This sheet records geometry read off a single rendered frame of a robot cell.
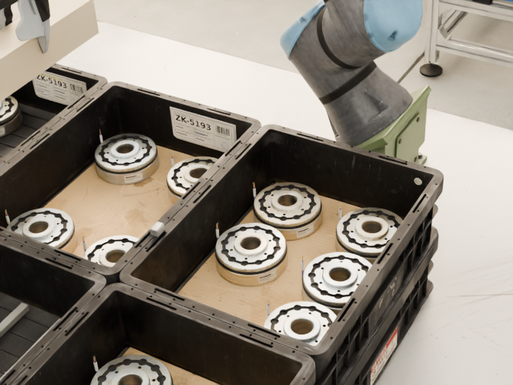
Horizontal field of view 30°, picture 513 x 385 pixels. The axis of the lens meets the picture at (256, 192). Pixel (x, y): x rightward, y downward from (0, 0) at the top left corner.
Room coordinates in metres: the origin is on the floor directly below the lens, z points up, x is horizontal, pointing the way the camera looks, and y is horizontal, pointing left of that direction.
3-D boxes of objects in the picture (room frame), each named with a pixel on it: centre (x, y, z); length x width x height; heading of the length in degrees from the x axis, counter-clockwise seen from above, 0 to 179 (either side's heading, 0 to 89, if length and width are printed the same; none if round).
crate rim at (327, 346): (1.00, -0.04, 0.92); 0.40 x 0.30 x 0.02; 148
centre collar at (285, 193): (1.13, -0.05, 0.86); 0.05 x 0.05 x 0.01
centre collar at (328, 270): (0.96, -0.11, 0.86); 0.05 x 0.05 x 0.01
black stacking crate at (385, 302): (1.00, -0.04, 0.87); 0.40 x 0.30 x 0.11; 148
